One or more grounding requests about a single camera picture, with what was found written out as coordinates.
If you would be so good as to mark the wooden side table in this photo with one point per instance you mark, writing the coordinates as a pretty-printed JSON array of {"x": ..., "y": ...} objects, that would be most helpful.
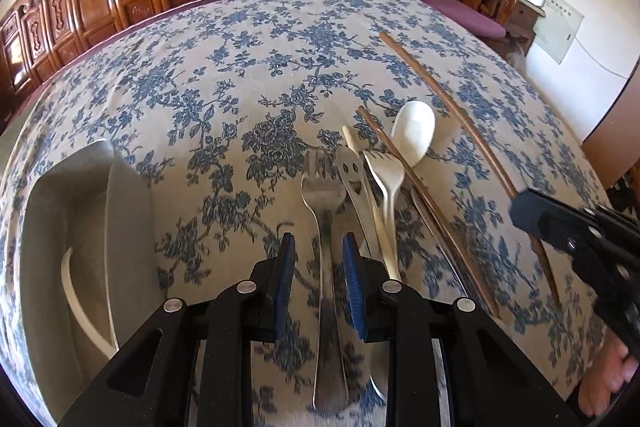
[{"x": 521, "y": 23}]

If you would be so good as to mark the white plastic fork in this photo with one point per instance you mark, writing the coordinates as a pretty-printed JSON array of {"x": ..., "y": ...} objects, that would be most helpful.
[{"x": 389, "y": 175}]

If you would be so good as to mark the silver metal fork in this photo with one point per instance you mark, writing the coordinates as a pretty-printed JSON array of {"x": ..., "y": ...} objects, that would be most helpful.
[{"x": 324, "y": 194}]

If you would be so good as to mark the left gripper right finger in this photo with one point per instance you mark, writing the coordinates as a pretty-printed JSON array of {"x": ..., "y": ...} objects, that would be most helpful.
[{"x": 448, "y": 361}]

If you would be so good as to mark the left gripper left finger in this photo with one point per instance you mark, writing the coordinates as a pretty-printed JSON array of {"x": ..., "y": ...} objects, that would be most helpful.
[{"x": 149, "y": 380}]

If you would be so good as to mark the blue floral tablecloth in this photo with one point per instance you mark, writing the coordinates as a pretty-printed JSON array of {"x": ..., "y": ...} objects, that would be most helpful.
[{"x": 215, "y": 107}]

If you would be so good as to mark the smiley face metal spoon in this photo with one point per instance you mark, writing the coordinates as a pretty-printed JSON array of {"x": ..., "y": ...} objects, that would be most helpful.
[{"x": 345, "y": 161}]

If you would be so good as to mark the person's right hand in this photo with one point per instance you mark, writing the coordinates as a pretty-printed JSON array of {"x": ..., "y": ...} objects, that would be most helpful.
[{"x": 612, "y": 367}]

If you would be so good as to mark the brown wooden chopstick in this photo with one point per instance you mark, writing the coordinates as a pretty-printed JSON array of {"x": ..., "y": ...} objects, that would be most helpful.
[
  {"x": 467, "y": 267},
  {"x": 496, "y": 135}
]

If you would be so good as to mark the white wall panel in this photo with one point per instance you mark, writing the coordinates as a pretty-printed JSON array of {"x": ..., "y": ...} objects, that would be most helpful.
[{"x": 556, "y": 31}]

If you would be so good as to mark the grey metal tray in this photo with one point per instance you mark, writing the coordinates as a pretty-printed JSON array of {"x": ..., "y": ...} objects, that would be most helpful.
[{"x": 87, "y": 270}]

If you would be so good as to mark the white ceramic soup spoon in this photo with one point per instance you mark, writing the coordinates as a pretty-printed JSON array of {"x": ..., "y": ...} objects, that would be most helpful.
[{"x": 413, "y": 131}]

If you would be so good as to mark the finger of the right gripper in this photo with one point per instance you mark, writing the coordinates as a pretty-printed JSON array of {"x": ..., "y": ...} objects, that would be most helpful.
[{"x": 553, "y": 222}]

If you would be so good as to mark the purple armchair cushion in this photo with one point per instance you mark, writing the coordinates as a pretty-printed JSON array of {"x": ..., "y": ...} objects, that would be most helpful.
[{"x": 477, "y": 24}]

